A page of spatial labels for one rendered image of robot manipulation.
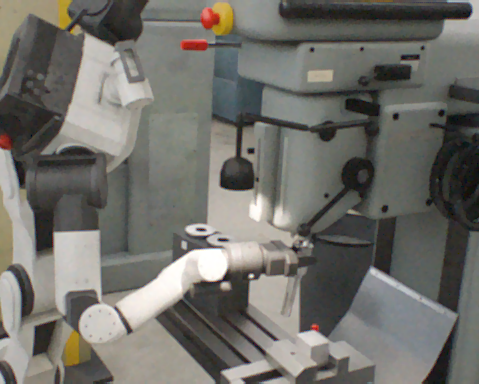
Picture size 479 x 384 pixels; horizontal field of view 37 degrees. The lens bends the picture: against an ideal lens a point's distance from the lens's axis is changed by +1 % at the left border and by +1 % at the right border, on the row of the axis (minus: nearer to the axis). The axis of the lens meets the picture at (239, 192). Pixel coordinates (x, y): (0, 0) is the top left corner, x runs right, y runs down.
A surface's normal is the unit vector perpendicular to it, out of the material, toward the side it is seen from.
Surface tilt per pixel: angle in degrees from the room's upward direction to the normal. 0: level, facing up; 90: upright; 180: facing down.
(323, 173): 90
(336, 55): 90
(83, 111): 58
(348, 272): 94
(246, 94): 90
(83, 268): 70
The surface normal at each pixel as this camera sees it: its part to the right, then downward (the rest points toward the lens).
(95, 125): 0.58, -0.29
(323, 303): -0.47, 0.29
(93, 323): 0.36, -0.05
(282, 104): -0.87, 0.11
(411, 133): 0.50, 0.28
